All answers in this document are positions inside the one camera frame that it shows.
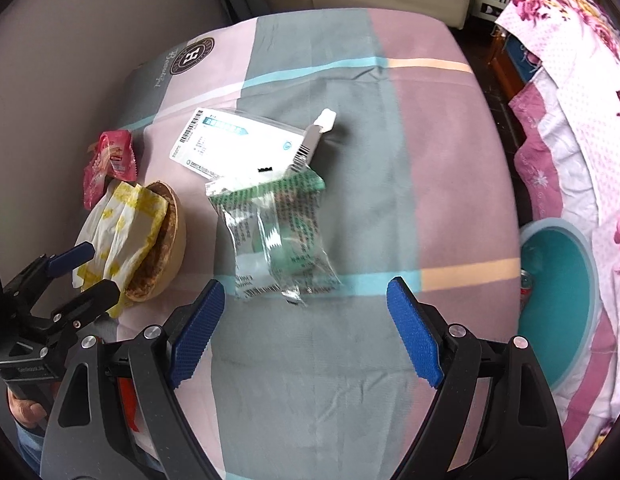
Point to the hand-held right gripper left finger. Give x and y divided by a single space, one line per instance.
197 330

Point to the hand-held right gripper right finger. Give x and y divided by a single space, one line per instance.
414 335

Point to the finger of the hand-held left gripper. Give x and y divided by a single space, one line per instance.
97 297
70 257

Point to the yellow white paper wrapper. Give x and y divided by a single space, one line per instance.
120 230

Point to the brown paper bowl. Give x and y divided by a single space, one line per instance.
172 245

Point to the green snack packet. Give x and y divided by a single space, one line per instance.
280 230

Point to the teal trash bin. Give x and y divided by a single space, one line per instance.
554 310

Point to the person's left forearm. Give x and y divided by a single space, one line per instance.
30 452

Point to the person's left hand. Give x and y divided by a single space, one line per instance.
27 410

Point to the red plastic wrapper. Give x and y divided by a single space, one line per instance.
127 400

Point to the red snack packet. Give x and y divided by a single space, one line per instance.
107 165

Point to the plaid tablecloth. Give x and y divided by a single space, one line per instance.
340 160

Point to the clear bag with white label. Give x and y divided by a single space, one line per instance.
225 135

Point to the white ointment tube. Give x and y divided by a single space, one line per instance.
315 135

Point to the pink floral blanket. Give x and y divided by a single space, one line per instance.
579 110

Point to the wooden bed frame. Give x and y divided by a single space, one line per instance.
499 65

